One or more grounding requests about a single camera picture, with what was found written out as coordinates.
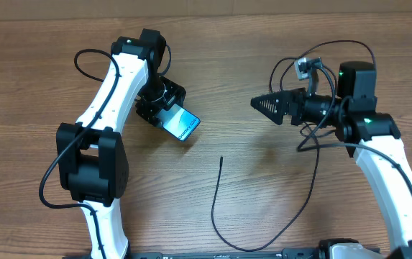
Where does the blue Galaxy smartphone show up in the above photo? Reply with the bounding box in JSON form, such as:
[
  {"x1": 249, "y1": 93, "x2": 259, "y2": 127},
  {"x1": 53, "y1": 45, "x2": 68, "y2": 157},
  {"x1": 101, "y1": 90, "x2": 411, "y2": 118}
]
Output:
[{"x1": 157, "y1": 104, "x2": 201, "y2": 142}]

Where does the black charging cable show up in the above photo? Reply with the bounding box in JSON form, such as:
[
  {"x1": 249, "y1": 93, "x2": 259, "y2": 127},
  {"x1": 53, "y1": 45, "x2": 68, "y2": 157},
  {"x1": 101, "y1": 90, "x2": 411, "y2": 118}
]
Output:
[{"x1": 211, "y1": 40, "x2": 377, "y2": 253}]

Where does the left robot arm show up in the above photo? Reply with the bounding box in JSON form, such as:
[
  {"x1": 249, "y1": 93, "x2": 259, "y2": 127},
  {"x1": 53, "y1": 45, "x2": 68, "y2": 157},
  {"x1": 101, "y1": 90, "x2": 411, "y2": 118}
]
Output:
[{"x1": 50, "y1": 29, "x2": 200, "y2": 258}]

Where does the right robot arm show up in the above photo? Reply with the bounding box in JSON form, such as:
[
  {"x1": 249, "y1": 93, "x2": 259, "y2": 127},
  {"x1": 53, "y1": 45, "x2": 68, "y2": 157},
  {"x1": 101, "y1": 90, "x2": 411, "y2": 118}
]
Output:
[{"x1": 250, "y1": 58, "x2": 412, "y2": 258}]

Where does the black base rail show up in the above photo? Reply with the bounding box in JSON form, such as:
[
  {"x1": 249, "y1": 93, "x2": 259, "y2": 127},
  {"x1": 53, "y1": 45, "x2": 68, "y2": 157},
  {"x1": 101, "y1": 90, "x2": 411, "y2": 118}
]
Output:
[{"x1": 63, "y1": 237, "x2": 383, "y2": 259}]

